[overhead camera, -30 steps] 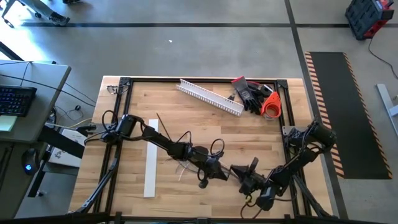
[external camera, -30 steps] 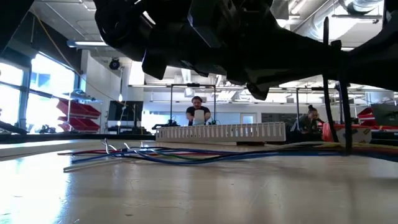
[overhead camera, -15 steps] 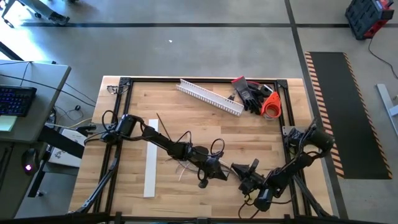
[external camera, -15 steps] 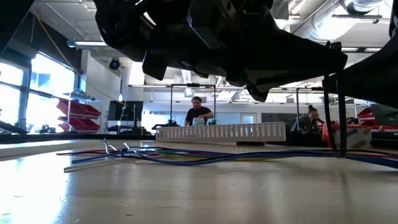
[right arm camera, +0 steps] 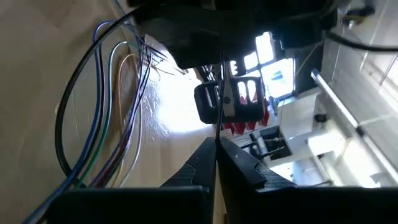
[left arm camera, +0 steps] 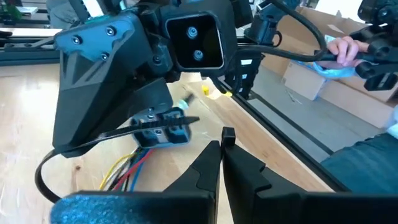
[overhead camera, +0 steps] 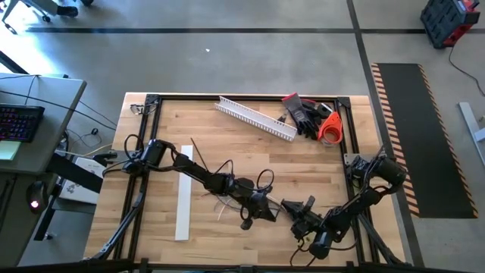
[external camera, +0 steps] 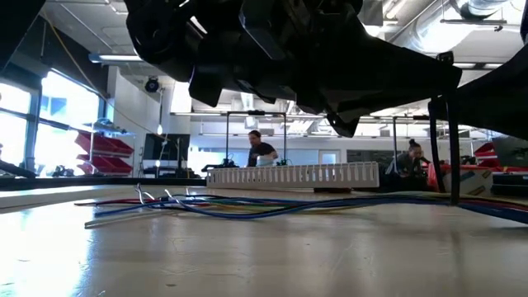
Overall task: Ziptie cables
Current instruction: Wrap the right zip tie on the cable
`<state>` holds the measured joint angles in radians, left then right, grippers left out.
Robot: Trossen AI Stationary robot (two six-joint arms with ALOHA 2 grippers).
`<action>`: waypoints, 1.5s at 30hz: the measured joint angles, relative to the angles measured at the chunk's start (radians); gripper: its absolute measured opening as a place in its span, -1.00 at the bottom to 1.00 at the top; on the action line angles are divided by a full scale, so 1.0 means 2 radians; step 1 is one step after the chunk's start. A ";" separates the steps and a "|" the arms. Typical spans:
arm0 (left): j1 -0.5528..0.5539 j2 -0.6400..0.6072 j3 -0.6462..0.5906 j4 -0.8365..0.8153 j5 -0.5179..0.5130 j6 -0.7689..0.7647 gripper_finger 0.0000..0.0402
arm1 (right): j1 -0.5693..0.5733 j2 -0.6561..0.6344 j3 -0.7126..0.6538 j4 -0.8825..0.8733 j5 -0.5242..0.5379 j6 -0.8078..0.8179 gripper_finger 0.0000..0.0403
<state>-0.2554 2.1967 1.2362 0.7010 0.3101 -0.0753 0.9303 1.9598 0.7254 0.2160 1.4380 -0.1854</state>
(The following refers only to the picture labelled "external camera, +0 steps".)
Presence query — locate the blue cable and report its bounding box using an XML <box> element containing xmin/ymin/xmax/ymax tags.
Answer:
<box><xmin>164</xmin><ymin>194</ymin><xmax>455</xmax><ymax>207</ymax></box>

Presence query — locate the red bin shelf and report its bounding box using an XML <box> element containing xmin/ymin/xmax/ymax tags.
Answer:
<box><xmin>73</xmin><ymin>119</ymin><xmax>135</xmax><ymax>177</ymax></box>

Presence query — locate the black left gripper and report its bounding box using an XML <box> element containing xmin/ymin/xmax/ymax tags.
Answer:
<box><xmin>224</xmin><ymin>0</ymin><xmax>463</xmax><ymax>139</ymax></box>

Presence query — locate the ceiling light bar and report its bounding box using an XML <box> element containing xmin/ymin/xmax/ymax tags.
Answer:
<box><xmin>88</xmin><ymin>52</ymin><xmax>504</xmax><ymax>71</ymax></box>

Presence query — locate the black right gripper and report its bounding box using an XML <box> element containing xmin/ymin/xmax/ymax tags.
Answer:
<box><xmin>448</xmin><ymin>44</ymin><xmax>528</xmax><ymax>141</ymax></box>

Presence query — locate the black monitor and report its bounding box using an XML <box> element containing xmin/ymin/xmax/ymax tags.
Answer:
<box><xmin>143</xmin><ymin>133</ymin><xmax>191</xmax><ymax>168</ymax></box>

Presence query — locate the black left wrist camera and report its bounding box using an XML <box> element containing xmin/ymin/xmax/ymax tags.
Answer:
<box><xmin>188</xmin><ymin>61</ymin><xmax>227</xmax><ymax>109</ymax></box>

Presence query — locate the black aluminium table frame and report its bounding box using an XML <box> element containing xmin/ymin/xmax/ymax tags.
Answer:
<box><xmin>0</xmin><ymin>176</ymin><xmax>207</xmax><ymax>191</ymax></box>

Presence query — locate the person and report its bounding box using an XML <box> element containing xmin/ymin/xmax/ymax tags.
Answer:
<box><xmin>246</xmin><ymin>130</ymin><xmax>280</xmax><ymax>168</ymax></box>
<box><xmin>385</xmin><ymin>139</ymin><xmax>431</xmax><ymax>174</ymax></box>

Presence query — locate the orange tape dispenser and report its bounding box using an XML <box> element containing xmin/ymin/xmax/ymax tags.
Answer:
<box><xmin>427</xmin><ymin>162</ymin><xmax>495</xmax><ymax>198</ymax></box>

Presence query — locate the white slotted cable duct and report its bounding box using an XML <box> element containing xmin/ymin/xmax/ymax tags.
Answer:
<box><xmin>205</xmin><ymin>161</ymin><xmax>380</xmax><ymax>190</ymax></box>

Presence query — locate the black station frame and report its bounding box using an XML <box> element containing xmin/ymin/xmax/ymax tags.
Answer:
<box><xmin>391</xmin><ymin>115</ymin><xmax>432</xmax><ymax>164</ymax></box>
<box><xmin>225</xmin><ymin>110</ymin><xmax>288</xmax><ymax>168</ymax></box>

